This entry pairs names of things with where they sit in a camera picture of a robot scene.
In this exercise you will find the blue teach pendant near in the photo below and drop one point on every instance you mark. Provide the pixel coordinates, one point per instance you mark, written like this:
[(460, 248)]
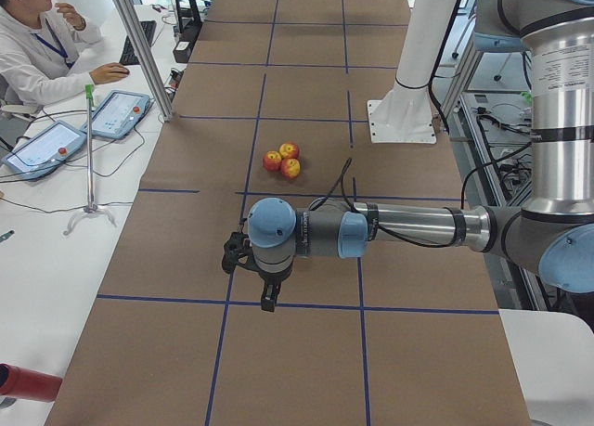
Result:
[(44, 153)]

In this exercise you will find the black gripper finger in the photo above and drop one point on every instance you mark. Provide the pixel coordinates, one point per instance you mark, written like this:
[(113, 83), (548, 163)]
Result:
[(269, 297)]

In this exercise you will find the blue teach pendant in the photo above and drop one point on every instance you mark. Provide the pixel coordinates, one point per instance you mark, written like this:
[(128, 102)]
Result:
[(119, 113), (44, 153)]

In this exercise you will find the aluminium frame post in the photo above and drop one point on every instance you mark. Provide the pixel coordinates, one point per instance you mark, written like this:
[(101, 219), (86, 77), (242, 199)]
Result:
[(127, 12)]

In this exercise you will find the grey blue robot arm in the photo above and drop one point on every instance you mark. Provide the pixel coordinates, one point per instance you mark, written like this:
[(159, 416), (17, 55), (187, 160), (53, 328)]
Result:
[(550, 235)]

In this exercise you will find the blue teach pendant far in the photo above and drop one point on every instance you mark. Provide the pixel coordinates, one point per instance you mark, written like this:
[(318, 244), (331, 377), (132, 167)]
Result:
[(119, 113)]

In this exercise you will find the person in white hoodie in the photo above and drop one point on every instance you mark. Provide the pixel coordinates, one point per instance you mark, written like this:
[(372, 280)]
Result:
[(39, 41)]

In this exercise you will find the metal stand green clip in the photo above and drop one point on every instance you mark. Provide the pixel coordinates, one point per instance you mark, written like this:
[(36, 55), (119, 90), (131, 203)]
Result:
[(92, 209)]

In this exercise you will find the black computer mouse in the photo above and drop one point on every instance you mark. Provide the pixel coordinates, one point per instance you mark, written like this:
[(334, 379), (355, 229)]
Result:
[(120, 71)]

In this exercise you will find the red yellow apple front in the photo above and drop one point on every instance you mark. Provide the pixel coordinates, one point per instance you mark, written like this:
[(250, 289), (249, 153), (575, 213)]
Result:
[(290, 168)]

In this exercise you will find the black box on table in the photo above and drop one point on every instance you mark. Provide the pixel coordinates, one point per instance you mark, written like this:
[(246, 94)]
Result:
[(182, 52)]

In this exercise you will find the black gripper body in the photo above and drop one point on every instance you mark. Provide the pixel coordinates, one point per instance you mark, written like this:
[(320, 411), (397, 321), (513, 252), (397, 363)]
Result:
[(270, 280)]

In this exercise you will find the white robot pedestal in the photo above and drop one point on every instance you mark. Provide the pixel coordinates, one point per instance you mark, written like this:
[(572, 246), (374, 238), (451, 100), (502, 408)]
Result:
[(404, 115)]

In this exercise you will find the red cylinder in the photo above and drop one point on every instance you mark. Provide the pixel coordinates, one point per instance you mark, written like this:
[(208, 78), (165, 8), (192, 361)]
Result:
[(23, 383)]

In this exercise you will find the red yellow apple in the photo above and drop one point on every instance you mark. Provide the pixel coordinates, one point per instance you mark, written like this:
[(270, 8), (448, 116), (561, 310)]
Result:
[(289, 150), (272, 161), (290, 168)]

